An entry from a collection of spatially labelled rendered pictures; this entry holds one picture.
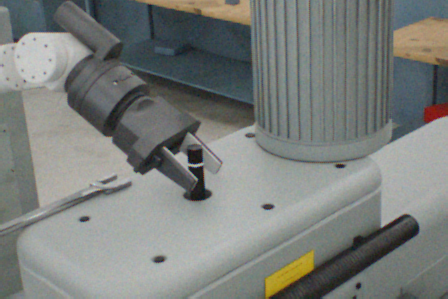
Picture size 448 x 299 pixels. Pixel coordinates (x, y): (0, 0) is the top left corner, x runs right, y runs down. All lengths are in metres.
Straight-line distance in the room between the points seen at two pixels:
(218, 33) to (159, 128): 6.35
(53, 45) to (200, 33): 6.51
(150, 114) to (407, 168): 0.54
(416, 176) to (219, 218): 0.49
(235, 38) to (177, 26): 0.78
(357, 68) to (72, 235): 0.43
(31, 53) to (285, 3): 0.33
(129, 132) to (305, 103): 0.24
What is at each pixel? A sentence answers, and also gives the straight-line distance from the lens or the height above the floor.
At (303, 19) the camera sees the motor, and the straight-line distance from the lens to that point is 1.08.
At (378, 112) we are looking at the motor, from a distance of 1.15.
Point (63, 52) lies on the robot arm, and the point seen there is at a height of 2.07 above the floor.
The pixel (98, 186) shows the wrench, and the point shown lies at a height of 1.90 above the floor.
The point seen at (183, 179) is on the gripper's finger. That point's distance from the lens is 1.02.
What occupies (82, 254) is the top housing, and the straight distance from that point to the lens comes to 0.96.
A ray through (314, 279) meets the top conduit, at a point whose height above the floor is 1.81.
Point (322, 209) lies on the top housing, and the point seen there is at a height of 1.87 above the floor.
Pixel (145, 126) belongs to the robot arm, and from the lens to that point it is 1.04.
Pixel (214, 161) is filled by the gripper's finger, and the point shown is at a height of 1.93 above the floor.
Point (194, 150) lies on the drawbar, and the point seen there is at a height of 1.96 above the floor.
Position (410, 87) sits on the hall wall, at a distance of 6.14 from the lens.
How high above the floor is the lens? 2.37
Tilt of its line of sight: 23 degrees down
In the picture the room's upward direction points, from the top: 3 degrees counter-clockwise
